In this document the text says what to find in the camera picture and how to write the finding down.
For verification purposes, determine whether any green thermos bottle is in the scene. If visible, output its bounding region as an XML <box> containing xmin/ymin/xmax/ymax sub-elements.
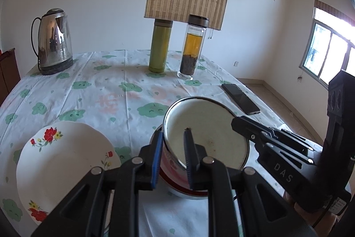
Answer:
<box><xmin>149</xmin><ymin>19</ymin><xmax>173</xmax><ymax>73</ymax></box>

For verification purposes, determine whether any glass tea bottle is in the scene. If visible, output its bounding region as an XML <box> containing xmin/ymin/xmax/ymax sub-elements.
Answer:
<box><xmin>177</xmin><ymin>14</ymin><xmax>209</xmax><ymax>81</ymax></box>

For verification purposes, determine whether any window with frame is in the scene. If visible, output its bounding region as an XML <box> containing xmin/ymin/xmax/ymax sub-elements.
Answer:
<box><xmin>300</xmin><ymin>0</ymin><xmax>354</xmax><ymax>88</ymax></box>

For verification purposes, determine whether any black smartphone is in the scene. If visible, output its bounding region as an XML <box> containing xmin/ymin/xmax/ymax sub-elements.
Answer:
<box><xmin>221</xmin><ymin>84</ymin><xmax>260</xmax><ymax>116</ymax></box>

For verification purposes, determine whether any floral plastic tablecloth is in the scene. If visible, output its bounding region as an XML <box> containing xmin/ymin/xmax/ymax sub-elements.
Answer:
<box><xmin>1</xmin><ymin>50</ymin><xmax>292</xmax><ymax>236</ymax></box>

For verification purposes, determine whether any pink enamel bowl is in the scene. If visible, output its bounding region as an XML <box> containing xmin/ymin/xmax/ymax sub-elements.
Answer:
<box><xmin>158</xmin><ymin>96</ymin><xmax>251</xmax><ymax>193</ymax></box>

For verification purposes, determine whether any stainless steel electric kettle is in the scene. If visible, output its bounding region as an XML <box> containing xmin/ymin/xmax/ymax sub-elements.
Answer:
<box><xmin>33</xmin><ymin>8</ymin><xmax>73</xmax><ymax>75</ymax></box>

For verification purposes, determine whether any person's right hand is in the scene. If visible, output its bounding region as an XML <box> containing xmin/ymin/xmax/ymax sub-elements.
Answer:
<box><xmin>283</xmin><ymin>191</ymin><xmax>337</xmax><ymax>236</ymax></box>

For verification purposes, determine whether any dark wooden sideboard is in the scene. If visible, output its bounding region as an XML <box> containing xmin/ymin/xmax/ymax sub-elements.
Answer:
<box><xmin>0</xmin><ymin>48</ymin><xmax>20</xmax><ymax>104</ymax></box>

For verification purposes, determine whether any white red-flower deep plate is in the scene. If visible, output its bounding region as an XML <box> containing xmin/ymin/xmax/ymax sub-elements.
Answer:
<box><xmin>16</xmin><ymin>121</ymin><xmax>121</xmax><ymax>225</ymax></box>

